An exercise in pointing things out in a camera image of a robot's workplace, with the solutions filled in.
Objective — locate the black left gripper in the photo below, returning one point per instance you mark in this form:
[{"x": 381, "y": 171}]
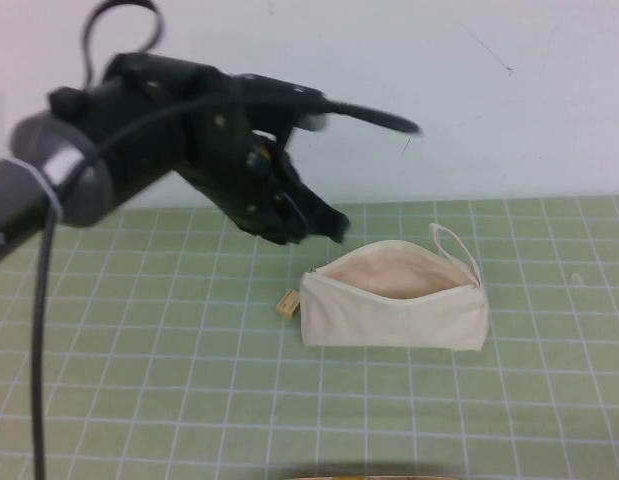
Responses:
[{"x": 189, "y": 140}]

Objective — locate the small yellow eraser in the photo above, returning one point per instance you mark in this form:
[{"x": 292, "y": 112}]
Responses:
[{"x": 288, "y": 303}]

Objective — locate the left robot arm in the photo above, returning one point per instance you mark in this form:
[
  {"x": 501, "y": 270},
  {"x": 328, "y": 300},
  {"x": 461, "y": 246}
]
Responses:
[{"x": 19, "y": 210}]

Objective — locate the cream fabric pencil case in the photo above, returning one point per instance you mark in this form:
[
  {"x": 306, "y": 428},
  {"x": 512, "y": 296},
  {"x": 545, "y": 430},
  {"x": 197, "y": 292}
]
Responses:
[{"x": 389, "y": 320}]

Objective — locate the green grid table mat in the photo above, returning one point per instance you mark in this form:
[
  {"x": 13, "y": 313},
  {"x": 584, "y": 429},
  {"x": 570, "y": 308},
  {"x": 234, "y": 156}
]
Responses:
[{"x": 189, "y": 390}]

